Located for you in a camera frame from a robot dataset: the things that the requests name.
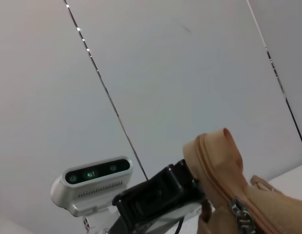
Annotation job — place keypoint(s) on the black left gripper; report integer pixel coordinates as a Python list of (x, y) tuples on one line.
[(126, 225)]

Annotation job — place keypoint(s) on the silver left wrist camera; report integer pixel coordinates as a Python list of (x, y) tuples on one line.
[(92, 185)]

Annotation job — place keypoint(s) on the silver metal zipper pull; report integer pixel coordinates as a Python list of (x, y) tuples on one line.
[(242, 217)]

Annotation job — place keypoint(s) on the khaki canvas food bag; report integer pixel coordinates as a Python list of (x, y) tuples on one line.
[(253, 202)]

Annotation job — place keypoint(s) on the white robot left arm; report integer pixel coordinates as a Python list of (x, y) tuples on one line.
[(102, 219)]

